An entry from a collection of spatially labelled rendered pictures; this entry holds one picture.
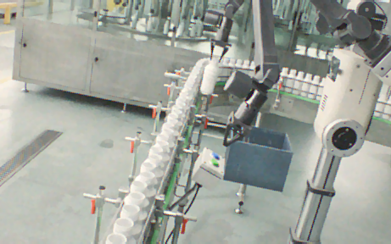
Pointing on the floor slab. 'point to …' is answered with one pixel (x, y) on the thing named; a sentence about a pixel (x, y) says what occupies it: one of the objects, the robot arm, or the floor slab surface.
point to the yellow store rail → (0, 8)
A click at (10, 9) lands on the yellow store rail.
